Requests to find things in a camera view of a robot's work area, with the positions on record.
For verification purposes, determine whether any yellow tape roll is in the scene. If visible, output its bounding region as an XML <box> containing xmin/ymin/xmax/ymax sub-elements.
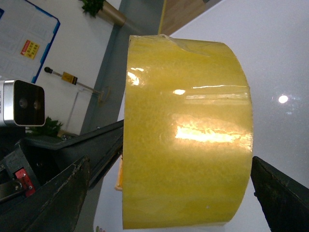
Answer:
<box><xmin>122</xmin><ymin>35</ymin><xmax>253</xmax><ymax>229</ymax></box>

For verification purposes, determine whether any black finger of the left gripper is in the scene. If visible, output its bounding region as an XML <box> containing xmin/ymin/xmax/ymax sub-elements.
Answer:
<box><xmin>26</xmin><ymin>120</ymin><xmax>124</xmax><ymax>189</ymax></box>

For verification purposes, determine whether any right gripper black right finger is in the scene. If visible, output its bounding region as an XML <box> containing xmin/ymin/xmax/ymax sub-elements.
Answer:
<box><xmin>251</xmin><ymin>156</ymin><xmax>309</xmax><ymax>232</ymax></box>

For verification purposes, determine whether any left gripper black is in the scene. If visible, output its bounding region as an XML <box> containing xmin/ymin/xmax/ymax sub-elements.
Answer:
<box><xmin>0</xmin><ymin>138</ymin><xmax>62</xmax><ymax>214</ymax></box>

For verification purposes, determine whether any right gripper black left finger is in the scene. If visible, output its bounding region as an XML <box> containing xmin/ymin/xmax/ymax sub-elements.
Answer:
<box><xmin>0</xmin><ymin>157</ymin><xmax>90</xmax><ymax>232</ymax></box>

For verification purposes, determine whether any potted plant in gold pot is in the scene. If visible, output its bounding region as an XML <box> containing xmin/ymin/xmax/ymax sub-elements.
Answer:
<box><xmin>81</xmin><ymin>0</ymin><xmax>126</xmax><ymax>27</ymax></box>

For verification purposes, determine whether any blue framed wall board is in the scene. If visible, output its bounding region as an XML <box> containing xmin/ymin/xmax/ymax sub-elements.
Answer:
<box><xmin>0</xmin><ymin>0</ymin><xmax>60</xmax><ymax>83</ymax></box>

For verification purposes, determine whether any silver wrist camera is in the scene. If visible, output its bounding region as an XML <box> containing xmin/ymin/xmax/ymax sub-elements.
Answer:
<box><xmin>0</xmin><ymin>80</ymin><xmax>45</xmax><ymax>127</ymax></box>

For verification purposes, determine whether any yellow wicker basket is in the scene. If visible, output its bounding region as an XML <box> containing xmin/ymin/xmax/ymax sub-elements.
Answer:
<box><xmin>114</xmin><ymin>155</ymin><xmax>123</xmax><ymax>191</ymax></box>

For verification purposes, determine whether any stanchion post with yellow sign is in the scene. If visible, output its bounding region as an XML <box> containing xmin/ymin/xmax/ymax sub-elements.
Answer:
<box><xmin>44</xmin><ymin>67</ymin><xmax>110</xmax><ymax>103</ymax></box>

